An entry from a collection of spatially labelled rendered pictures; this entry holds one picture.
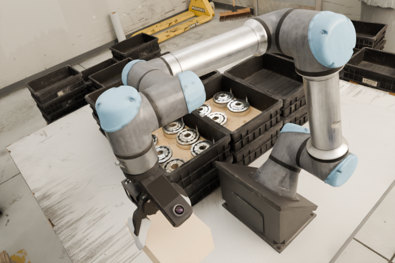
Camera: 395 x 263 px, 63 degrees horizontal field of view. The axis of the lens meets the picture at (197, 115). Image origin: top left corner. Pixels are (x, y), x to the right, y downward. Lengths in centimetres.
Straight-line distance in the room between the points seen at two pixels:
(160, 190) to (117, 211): 78
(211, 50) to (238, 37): 8
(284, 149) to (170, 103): 61
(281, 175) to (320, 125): 26
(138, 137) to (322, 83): 48
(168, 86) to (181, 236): 33
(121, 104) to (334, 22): 48
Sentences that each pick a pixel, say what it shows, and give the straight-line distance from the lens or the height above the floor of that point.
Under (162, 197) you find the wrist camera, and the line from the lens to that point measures 62.
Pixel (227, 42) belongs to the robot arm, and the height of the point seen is 141.
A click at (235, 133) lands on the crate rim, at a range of 123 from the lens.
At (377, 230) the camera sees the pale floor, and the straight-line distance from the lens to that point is 216.
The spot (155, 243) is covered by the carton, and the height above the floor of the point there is 113.
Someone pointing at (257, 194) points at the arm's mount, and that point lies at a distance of 102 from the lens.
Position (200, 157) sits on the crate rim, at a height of 92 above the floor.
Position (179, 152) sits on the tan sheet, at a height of 83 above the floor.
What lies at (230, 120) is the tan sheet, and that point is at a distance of 146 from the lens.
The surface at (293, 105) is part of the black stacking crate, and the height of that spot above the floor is 86.
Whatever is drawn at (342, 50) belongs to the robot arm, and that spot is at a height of 137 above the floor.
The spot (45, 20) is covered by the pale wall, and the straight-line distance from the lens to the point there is 447.
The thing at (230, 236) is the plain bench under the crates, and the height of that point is 70.
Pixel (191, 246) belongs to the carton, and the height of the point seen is 112.
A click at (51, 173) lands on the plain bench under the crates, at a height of 70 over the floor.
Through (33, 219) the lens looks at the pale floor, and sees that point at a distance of 263.
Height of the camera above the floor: 172
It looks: 36 degrees down
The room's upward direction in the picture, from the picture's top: 11 degrees counter-clockwise
